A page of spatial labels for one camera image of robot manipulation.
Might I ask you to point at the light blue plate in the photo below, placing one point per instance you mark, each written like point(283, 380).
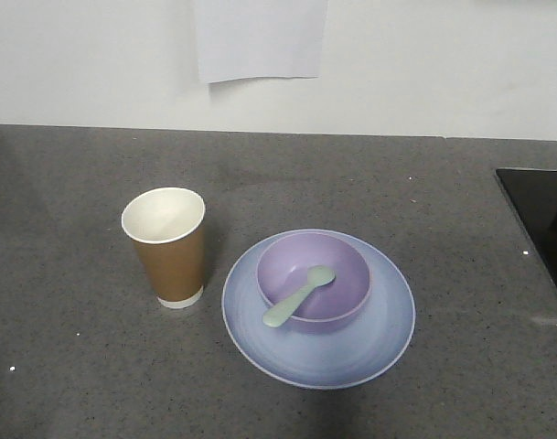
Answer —
point(336, 357)

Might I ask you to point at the purple plastic bowl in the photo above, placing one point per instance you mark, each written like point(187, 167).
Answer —
point(282, 268)

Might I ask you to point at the black induction cooktop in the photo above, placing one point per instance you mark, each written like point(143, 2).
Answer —
point(532, 194)

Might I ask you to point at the brown paper cup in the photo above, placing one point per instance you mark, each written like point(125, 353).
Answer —
point(165, 225)

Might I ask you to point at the white paper on wall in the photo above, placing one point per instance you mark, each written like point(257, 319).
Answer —
point(239, 40)

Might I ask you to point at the pale green plastic spoon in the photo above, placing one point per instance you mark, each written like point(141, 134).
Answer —
point(278, 314)

